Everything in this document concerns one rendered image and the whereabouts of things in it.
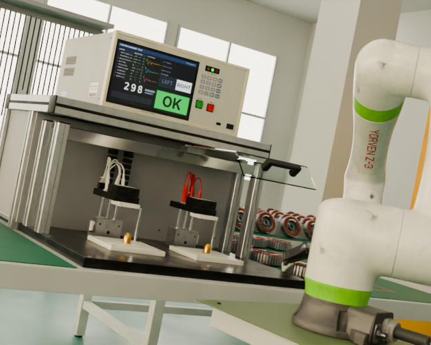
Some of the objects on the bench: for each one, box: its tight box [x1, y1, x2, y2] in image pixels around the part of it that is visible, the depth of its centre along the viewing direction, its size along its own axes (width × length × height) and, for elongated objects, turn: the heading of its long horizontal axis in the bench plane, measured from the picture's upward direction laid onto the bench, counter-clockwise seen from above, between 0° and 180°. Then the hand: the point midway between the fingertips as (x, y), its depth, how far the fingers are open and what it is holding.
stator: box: [285, 261, 307, 278], centre depth 214 cm, size 11×11×4 cm
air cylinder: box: [165, 227, 198, 248], centre depth 209 cm, size 5×8×6 cm
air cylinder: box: [87, 215, 123, 239], centre depth 196 cm, size 5×8×6 cm
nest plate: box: [88, 235, 166, 257], centre depth 184 cm, size 15×15×1 cm
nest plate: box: [169, 245, 244, 266], centre depth 197 cm, size 15×15×1 cm
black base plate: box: [18, 222, 305, 290], centre depth 192 cm, size 47×64×2 cm
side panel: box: [0, 108, 41, 230], centre depth 207 cm, size 28×3×32 cm, turn 122°
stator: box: [248, 248, 283, 267], centre depth 229 cm, size 11×11×4 cm
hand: (303, 269), depth 214 cm, fingers closed on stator, 11 cm apart
